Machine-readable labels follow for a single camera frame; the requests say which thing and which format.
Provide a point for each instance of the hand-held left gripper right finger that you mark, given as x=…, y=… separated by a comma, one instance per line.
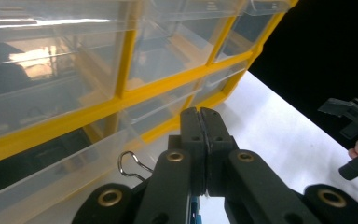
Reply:
x=242, y=186

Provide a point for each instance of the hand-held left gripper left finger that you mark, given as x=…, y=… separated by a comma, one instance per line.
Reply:
x=177, y=180

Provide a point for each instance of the clear plastic drawer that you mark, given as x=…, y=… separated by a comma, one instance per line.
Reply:
x=59, y=189

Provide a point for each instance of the yellow black drawer organizer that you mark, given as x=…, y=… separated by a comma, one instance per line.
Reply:
x=59, y=124

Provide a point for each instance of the black curtain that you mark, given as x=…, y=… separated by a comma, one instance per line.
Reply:
x=323, y=40

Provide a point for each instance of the set of clear drawers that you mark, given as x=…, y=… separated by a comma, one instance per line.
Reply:
x=59, y=77

